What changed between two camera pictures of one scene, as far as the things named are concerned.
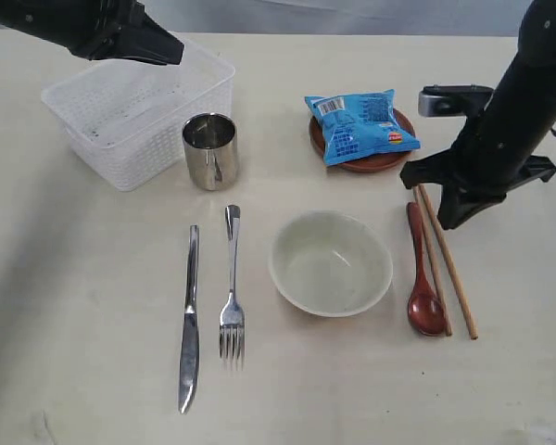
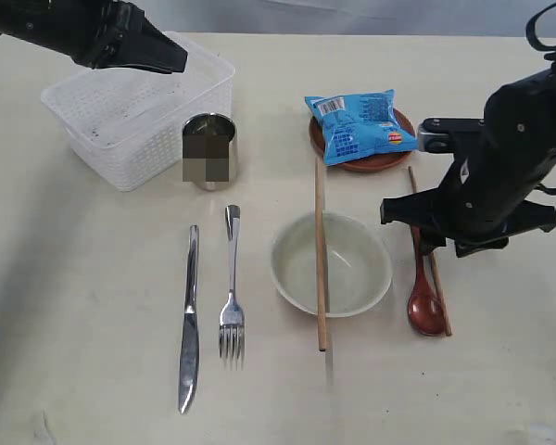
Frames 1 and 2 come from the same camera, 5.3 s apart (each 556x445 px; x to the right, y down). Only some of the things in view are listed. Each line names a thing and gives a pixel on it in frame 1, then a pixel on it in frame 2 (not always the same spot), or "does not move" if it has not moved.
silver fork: [232, 317] does not move
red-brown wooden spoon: [423, 305] does not move
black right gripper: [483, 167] -> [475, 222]
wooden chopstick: [449, 260] -> [319, 142]
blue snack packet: [356, 125] does not move
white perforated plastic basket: [126, 119] does not move
